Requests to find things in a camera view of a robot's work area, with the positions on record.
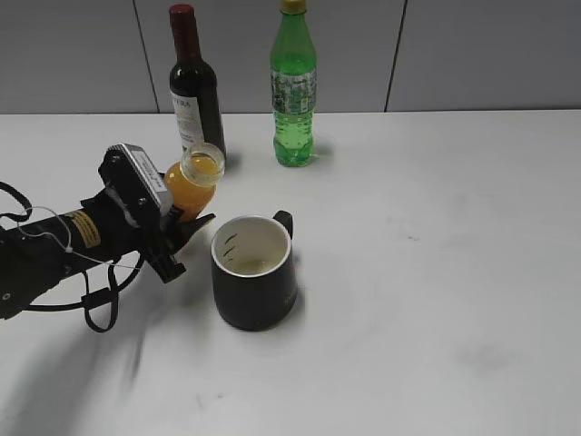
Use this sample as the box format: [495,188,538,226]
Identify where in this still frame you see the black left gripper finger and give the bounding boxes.
[162,213,215,254]

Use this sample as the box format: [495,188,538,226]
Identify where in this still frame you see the black ceramic mug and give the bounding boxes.
[211,210,298,332]

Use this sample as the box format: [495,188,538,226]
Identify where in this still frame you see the dark red wine bottle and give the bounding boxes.
[169,4,226,153]

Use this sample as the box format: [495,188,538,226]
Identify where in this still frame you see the NFC orange juice bottle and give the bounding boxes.
[164,143,225,223]

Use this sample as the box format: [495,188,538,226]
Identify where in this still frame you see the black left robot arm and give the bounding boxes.
[1,144,214,322]

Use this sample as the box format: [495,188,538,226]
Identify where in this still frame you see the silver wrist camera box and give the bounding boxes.
[99,144,173,227]

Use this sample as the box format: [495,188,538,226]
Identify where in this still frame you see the green plastic soda bottle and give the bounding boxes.
[270,1,317,167]

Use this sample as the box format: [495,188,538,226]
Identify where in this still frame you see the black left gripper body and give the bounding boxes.
[80,152,187,283]

